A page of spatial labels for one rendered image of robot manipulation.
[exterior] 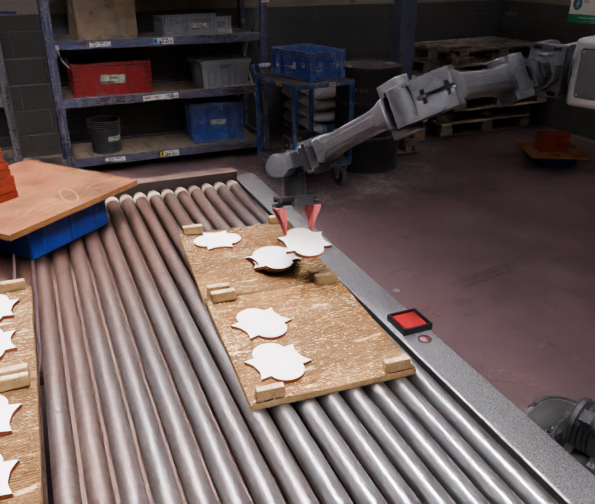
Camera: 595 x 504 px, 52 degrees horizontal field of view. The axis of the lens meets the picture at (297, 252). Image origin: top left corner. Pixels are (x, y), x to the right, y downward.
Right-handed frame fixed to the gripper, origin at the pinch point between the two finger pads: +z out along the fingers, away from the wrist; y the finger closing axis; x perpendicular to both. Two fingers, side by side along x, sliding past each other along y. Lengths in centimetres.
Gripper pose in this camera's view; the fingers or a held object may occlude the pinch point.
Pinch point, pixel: (298, 230)
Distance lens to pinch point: 157.3
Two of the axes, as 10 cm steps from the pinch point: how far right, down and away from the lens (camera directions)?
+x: -3.1, -1.4, 9.4
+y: 9.5, -1.3, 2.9
